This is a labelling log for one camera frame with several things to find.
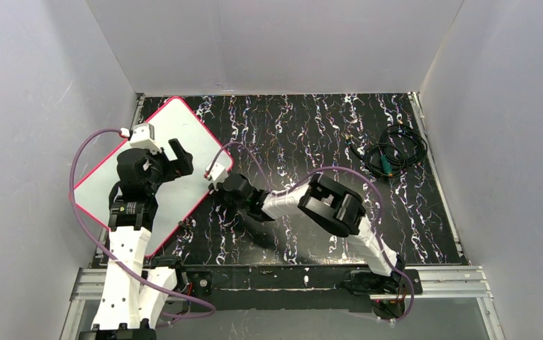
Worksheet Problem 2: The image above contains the pink framed whiteboard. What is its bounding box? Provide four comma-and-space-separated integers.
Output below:
74, 97, 234, 256

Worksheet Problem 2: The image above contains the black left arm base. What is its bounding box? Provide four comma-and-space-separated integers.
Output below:
150, 254, 213, 298

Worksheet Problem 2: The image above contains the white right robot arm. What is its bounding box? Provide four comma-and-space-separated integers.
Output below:
204, 170, 403, 282

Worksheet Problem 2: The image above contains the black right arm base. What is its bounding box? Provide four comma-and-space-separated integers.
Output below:
339, 269, 423, 320

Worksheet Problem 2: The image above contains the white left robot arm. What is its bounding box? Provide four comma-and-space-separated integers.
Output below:
79, 139, 194, 339

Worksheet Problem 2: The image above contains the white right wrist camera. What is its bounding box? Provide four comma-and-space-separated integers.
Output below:
203, 162, 228, 184

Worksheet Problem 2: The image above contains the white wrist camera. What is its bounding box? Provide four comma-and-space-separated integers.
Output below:
119, 123, 162, 154
203, 162, 228, 184

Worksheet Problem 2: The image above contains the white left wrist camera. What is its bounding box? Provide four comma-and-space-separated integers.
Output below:
119, 123, 162, 154

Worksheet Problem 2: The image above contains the green handled screwdriver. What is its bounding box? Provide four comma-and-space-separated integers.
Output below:
379, 151, 393, 177

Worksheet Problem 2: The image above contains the black coiled cable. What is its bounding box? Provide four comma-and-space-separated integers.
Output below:
344, 118, 429, 179

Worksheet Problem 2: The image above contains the aluminium front frame rail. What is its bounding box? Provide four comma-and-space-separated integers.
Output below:
70, 265, 494, 301

